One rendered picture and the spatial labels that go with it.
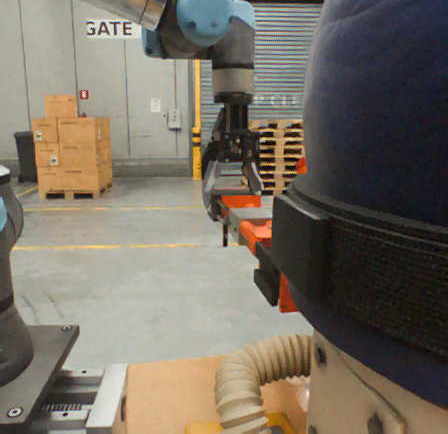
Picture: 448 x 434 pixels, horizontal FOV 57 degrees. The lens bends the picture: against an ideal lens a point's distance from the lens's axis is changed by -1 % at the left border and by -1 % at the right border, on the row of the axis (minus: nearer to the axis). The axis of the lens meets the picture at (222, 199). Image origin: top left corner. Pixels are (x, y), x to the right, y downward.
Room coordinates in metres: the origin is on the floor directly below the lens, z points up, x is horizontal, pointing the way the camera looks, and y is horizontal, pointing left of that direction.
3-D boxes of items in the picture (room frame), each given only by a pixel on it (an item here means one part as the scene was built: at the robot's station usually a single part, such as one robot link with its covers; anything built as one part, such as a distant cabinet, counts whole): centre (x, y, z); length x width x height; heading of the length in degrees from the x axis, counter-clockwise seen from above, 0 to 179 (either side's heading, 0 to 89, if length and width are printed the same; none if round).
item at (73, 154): (7.46, 2.64, 0.87); 1.21 x 1.02 x 1.74; 3
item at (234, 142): (0.76, -0.02, 1.34); 0.09 x 0.08 x 0.12; 12
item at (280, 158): (7.79, -0.94, 0.65); 1.29 x 1.10 x 1.31; 3
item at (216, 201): (0.72, 0.02, 1.20); 0.31 x 0.03 x 0.05; 12
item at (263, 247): (0.44, -0.09, 1.20); 0.10 x 0.08 x 0.06; 102
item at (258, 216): (0.65, -0.05, 1.19); 0.07 x 0.07 x 0.04; 12
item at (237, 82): (0.76, -0.02, 1.42); 0.08 x 0.08 x 0.05
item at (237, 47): (0.76, -0.01, 1.50); 0.09 x 0.08 x 0.11; 109
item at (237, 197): (0.78, -0.03, 1.20); 0.08 x 0.07 x 0.05; 12
